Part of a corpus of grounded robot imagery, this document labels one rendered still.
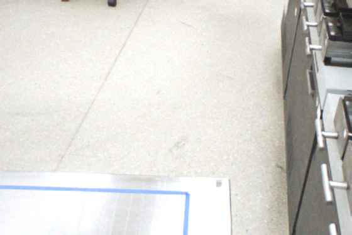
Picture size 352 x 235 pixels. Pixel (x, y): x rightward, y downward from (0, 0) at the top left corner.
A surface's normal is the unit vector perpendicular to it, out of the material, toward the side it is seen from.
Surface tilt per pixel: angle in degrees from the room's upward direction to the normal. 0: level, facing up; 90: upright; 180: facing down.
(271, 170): 0
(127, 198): 0
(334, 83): 0
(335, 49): 90
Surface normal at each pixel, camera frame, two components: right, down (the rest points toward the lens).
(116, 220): 0.04, -0.80
